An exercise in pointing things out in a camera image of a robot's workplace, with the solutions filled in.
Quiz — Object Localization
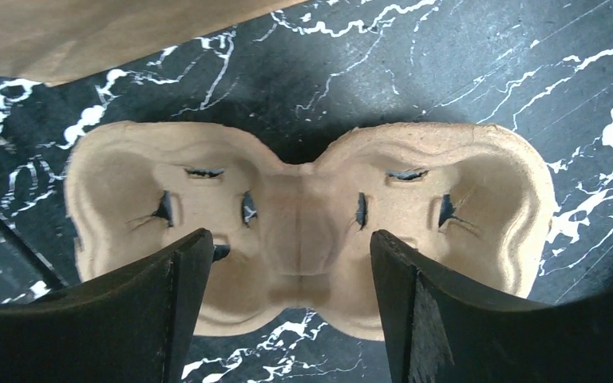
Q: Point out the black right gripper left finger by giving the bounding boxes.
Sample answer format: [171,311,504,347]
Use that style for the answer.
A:
[0,229,214,382]

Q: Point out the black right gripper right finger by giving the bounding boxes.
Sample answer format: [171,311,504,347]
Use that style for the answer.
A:
[370,230,613,382]

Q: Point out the brown paper bag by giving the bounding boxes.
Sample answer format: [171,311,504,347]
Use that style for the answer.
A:
[0,0,294,84]

